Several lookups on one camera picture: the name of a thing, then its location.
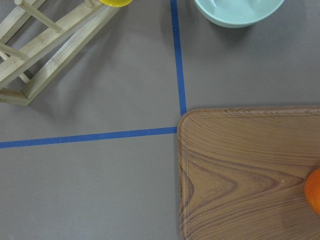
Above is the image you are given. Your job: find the yellow plastic cup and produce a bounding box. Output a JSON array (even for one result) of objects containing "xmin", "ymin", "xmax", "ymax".
[{"xmin": 99, "ymin": 0, "xmax": 133, "ymax": 8}]

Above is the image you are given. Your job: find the orange fruit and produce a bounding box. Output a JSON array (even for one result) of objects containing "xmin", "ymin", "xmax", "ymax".
[{"xmin": 304, "ymin": 168, "xmax": 320, "ymax": 215}]

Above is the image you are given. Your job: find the wooden serving tray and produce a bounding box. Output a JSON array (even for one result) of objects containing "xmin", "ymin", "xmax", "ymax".
[{"xmin": 177, "ymin": 105, "xmax": 320, "ymax": 240}]

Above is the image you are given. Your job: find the light green bowl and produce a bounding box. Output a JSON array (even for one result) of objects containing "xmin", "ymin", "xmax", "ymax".
[{"xmin": 194, "ymin": 0, "xmax": 284, "ymax": 28}]

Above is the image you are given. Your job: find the wooden peg cup rack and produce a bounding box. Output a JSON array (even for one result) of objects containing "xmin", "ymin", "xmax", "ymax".
[{"xmin": 0, "ymin": 0, "xmax": 120, "ymax": 106}]

